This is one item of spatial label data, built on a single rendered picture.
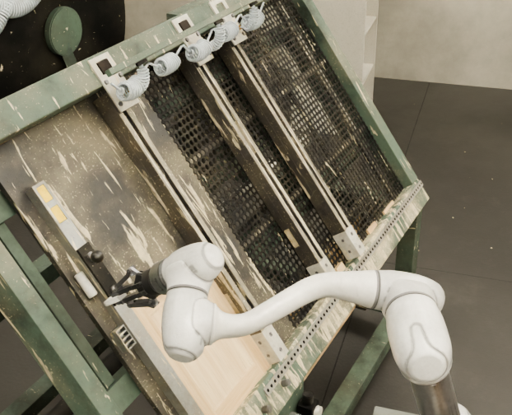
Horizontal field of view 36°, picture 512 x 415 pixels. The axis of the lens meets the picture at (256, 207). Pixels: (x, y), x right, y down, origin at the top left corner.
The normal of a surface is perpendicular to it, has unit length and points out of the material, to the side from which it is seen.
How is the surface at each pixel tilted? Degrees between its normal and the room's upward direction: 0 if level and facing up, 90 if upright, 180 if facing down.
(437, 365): 88
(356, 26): 90
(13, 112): 54
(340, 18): 90
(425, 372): 86
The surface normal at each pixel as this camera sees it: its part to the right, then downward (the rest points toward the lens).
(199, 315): 0.29, -0.44
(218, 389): 0.70, -0.33
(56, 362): -0.47, 0.45
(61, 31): 0.88, 0.22
